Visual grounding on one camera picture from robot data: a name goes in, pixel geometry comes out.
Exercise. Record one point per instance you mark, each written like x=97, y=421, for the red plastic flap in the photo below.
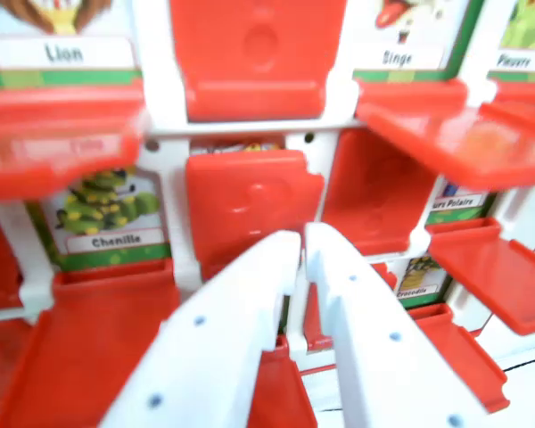
x=459, y=356
x=98, y=339
x=446, y=134
x=254, y=53
x=374, y=191
x=495, y=276
x=241, y=200
x=276, y=392
x=58, y=134

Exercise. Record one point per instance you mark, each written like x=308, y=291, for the crocodile picture card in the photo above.
x=417, y=281

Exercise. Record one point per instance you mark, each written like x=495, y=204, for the chenille picture card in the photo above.
x=111, y=223

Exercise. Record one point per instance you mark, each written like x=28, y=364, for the ours polaire picture card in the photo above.
x=455, y=205

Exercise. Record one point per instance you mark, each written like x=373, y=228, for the singe picture card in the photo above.
x=397, y=58

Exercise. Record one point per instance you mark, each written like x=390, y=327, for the lion picture card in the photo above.
x=62, y=51

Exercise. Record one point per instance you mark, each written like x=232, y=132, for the pieuvre picture card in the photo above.
x=517, y=60

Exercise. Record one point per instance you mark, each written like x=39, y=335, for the red and white game board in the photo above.
x=160, y=111

